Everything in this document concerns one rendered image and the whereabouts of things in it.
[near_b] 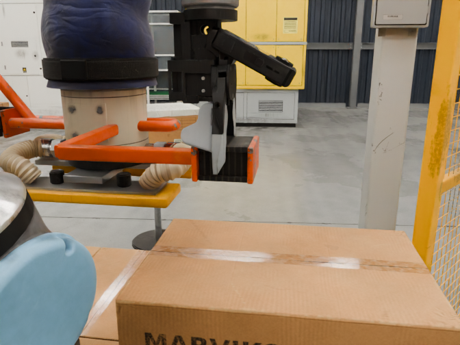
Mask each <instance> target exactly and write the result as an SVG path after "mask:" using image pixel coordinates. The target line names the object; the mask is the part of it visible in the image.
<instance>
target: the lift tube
mask: <svg viewBox="0 0 460 345"><path fill-rule="evenodd" d="M151 1H152V0H43V9H42V17H41V24H40V31H41V38H42V44H43V47H44V52H45V54H46V57H47V58H154V57H155V47H154V42H153V34H152V31H151V27H150V24H149V20H148V15H149V10H150V7H151ZM155 85H157V81H156V79H155V78H151V79H136V80H122V81H53V80H48V82H47V88H54V89H66V90H105V89H123V88H141V87H148V86H155Z"/></svg>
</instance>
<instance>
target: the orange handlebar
mask: <svg viewBox="0 0 460 345"><path fill-rule="evenodd" d="M35 116H36V118H23V117H22V116H21V117H20V118H10V119H9V121H8V125H9V126H10V127H11V128H28V129H64V119H63V118H64V117H63V116H42V115H35ZM180 126H181V122H180V121H179V120H177V119H176V118H147V120H141V121H139V123H138V130H139V131H158V132H169V131H176V130H178V129H179V128H180ZM116 135H118V125H115V124H113V125H105V126H103V127H99V128H98V129H95V130H92V131H89V132H87V133H84V134H81V135H80V136H77V137H74V138H71V139H69V140H66V141H63V142H61V143H59V144H56V145H55V146H54V151H55V156H56V157H58V159H60V160H75V161H94V162H129V163H148V164H183V165H192V162H191V148H172V147H150V146H108V145H96V144H98V143H100V142H102V141H104V140H107V139H109V138H111V137H113V136H116Z"/></svg>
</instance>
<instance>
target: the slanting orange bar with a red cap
mask: <svg viewBox="0 0 460 345"><path fill-rule="evenodd" d="M0 91H1V92H2V93H3V94H4V95H5V97H6V98H7V99H8V101H9V102H10V103H11V104H12V105H13V106H14V107H15V108H16V110H17V111H18V112H19V114H20V115H21V116H22V117H23V118H36V116H35V115H34V114H33V112H32V111H31V110H30V109H29V108H28V107H27V106H26V104H25V103H24V102H23V100H22V99H21V98H20V97H19V96H18V95H17V93H15V91H14V90H13V89H12V87H11V86H10V85H9V84H8V82H7V81H6V80H5V79H4V78H3V77H2V76H1V74H0Z"/></svg>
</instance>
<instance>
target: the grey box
mask: <svg viewBox="0 0 460 345"><path fill-rule="evenodd" d="M430 11H431V0H372V13H371V22H370V27H371V28H424V27H428V26H429V16H430Z"/></svg>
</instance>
